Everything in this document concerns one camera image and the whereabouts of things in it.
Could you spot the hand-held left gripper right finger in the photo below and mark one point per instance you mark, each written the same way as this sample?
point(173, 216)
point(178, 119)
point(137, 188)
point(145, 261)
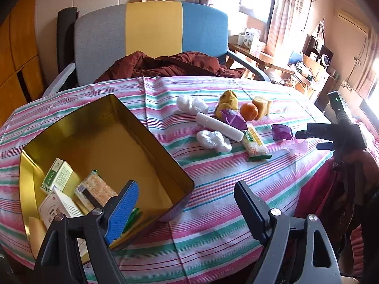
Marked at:
point(251, 210)

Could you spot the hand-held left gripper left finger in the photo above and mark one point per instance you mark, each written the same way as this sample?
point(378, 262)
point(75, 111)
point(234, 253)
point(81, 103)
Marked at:
point(123, 213)

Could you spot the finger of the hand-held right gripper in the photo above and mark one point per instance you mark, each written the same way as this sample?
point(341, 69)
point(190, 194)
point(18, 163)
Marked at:
point(325, 146)
point(316, 130)

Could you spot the purple snack packet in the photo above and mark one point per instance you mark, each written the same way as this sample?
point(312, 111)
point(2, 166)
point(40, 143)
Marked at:
point(235, 119)
point(281, 131)

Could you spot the orange tangerine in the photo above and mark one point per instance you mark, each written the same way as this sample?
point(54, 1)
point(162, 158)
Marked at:
point(248, 111)

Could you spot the gold tin box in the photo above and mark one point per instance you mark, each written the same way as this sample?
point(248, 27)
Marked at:
point(118, 142)

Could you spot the white wrapper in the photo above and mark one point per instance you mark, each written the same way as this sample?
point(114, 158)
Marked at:
point(191, 104)
point(213, 140)

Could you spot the green flat packet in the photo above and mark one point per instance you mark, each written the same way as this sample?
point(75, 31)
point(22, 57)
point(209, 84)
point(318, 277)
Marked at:
point(134, 217)

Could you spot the clear pink wrapper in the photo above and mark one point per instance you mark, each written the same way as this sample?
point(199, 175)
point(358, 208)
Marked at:
point(298, 146)

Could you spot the orange grain snack bar packet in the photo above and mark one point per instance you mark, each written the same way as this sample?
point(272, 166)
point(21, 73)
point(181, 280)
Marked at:
point(94, 188)

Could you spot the striped tablecloth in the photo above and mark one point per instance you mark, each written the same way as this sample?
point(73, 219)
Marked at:
point(213, 189)

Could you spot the cluttered wooden desk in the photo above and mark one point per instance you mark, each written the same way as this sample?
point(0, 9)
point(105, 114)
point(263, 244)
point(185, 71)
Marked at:
point(311, 72)

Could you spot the yellow sponge cake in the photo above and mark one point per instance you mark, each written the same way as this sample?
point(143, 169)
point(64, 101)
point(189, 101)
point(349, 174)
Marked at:
point(263, 106)

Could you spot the green and white snack bar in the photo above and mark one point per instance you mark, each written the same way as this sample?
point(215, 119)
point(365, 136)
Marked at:
point(256, 143)

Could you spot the white and red medicine box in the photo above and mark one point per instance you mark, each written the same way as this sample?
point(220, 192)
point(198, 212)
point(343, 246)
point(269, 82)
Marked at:
point(59, 208)

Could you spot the green and white medicine box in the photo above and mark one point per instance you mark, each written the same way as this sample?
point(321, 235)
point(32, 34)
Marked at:
point(57, 174)

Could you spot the white cylinder tube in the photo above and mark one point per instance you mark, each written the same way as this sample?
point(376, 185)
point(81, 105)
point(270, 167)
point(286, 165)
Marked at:
point(217, 125)

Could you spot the yellow brown snack packet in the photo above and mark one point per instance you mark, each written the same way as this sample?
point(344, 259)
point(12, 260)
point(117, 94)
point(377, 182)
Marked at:
point(228, 102)

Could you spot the wooden side table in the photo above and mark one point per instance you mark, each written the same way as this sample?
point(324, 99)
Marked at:
point(254, 56)

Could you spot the white boxes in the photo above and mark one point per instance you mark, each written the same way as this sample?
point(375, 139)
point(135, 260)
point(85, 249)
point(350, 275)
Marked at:
point(251, 38)

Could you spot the dark red jacket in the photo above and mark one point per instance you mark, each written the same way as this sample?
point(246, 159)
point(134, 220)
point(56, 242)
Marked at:
point(165, 66)

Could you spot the wooden wardrobe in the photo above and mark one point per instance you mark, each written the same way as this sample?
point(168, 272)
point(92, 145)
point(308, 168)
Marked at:
point(17, 65)

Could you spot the grey yellow blue chair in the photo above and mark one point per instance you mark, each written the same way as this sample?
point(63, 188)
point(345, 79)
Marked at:
point(148, 32)

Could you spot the black chair back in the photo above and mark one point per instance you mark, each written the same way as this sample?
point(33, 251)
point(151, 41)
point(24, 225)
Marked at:
point(65, 35)

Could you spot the wall air conditioner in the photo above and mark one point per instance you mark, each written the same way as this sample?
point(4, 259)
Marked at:
point(352, 22)

